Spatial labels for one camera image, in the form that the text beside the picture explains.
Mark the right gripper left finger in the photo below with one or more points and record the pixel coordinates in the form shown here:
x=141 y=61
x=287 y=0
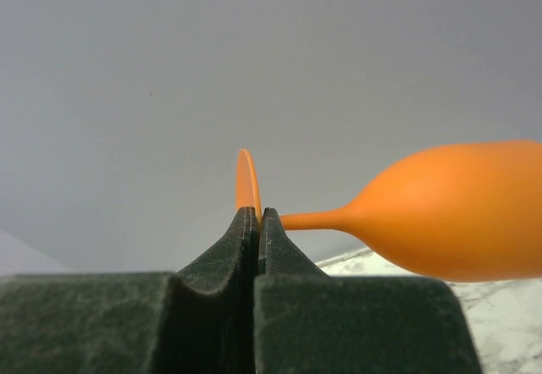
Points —
x=196 y=320

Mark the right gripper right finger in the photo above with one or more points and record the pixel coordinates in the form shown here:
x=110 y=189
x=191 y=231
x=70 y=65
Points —
x=306 y=321

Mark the orange plastic wine glass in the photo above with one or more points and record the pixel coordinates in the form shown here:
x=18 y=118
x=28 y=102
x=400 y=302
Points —
x=464 y=212

